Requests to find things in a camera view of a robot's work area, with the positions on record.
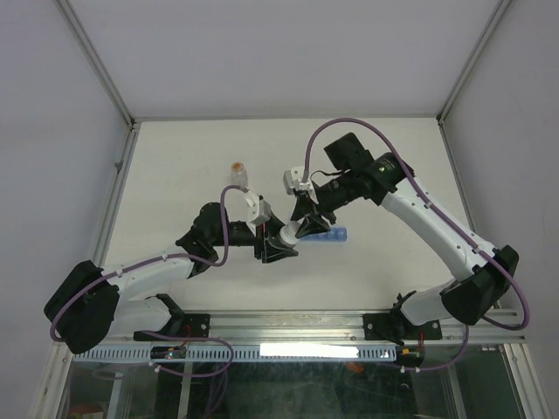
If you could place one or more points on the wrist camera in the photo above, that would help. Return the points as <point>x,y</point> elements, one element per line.
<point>297,180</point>
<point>258,210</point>

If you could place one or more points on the aluminium frame post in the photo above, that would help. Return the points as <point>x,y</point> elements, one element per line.
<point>491,26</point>
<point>71,17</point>

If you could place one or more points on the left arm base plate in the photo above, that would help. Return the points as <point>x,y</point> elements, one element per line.
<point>180,327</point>

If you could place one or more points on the white vitamin B bottle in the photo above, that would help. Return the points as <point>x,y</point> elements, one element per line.
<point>288,233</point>

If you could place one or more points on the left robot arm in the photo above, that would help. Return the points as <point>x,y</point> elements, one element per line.
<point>94,303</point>

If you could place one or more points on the left aluminium frame post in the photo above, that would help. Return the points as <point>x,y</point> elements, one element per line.
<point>71,17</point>

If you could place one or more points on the right aluminium frame post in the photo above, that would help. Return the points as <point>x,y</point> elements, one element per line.
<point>491,26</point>

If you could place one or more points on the clear jar with gold lid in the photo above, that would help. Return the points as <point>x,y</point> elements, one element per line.
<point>239,176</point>

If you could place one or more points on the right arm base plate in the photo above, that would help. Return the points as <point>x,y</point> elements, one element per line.
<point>397,329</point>

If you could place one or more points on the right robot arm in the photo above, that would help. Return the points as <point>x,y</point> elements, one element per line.
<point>480,271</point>

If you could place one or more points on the white slotted cable duct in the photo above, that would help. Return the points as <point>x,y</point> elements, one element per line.
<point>265,352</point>

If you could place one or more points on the blue weekly pill organizer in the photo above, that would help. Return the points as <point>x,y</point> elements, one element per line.
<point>335,235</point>

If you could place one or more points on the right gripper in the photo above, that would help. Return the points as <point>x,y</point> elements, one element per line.
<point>312,223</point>

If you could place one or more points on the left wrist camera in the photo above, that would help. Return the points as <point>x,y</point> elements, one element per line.
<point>258,210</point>

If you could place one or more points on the aluminium mounting rail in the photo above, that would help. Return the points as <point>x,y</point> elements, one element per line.
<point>336,327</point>

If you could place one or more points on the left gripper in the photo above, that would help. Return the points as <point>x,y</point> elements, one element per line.
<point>269,251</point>

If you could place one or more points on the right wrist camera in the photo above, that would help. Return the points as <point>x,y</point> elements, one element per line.
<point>297,180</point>

